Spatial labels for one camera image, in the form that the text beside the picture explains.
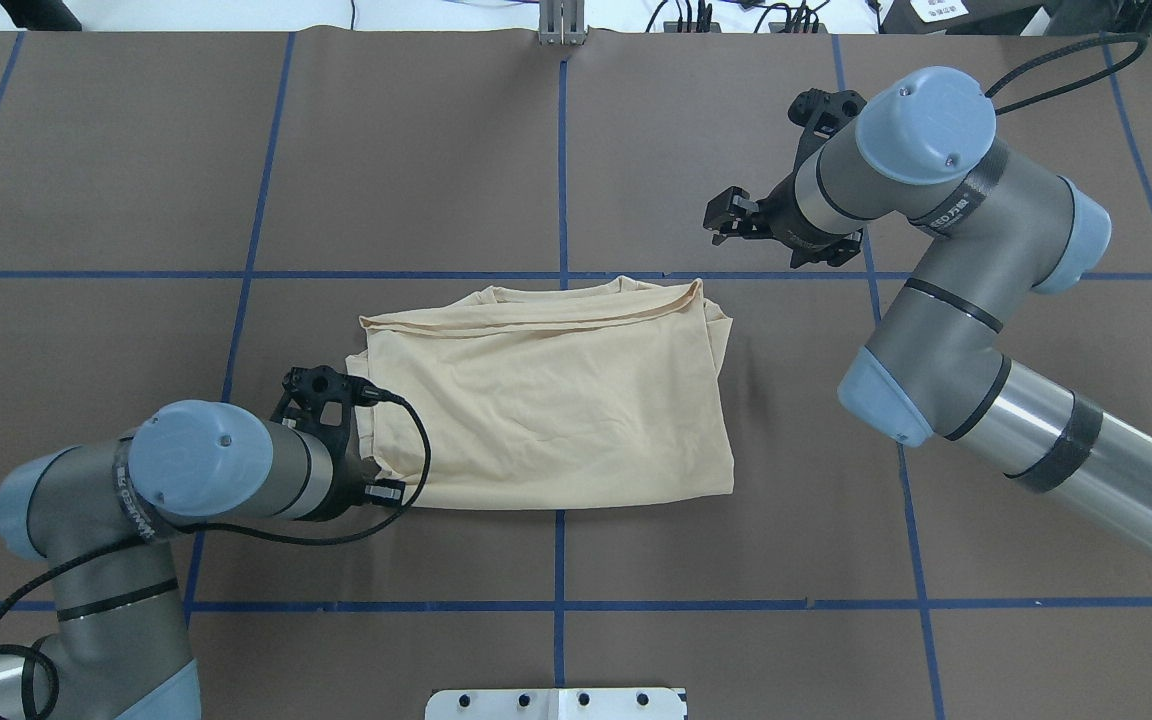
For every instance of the aluminium frame post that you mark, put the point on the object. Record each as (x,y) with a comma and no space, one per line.
(562,22)

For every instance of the wrist black camera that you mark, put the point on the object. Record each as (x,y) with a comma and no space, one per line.
(822,115)
(320,398)

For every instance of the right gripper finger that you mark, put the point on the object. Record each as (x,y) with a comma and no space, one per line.
(740,231)
(732,208)

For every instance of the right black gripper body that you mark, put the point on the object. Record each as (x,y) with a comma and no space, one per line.
(786,215)

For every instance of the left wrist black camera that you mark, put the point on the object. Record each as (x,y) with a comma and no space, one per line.
(320,398)

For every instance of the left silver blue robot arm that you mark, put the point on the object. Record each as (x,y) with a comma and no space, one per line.
(102,633)

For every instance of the orange black usb hub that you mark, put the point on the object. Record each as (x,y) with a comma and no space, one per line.
(783,18)
(692,18)

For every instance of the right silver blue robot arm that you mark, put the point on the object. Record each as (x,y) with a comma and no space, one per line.
(1001,227)

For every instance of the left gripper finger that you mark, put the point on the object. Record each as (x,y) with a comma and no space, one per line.
(384,492)

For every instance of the cream long-sleeve printed t-shirt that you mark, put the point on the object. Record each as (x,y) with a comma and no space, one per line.
(597,398)

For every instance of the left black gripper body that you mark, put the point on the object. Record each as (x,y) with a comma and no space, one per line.
(340,483)

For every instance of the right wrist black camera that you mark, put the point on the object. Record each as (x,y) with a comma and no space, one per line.
(822,115)

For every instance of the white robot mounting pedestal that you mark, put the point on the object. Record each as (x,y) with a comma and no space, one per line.
(559,703)

